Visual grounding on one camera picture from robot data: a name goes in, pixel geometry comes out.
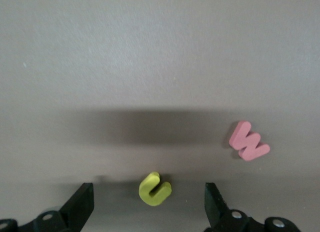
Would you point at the brown table cover sheet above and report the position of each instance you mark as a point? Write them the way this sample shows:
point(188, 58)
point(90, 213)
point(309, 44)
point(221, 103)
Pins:
point(100, 54)

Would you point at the yellow letter u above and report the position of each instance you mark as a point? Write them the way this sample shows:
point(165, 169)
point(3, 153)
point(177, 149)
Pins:
point(147, 194)

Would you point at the pink letter w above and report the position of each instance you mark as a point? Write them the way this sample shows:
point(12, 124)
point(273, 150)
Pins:
point(246, 147)

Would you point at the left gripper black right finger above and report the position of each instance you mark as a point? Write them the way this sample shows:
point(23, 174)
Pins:
point(215, 207)

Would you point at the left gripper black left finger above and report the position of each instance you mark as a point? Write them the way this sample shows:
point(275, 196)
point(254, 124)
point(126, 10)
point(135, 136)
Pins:
point(80, 207)

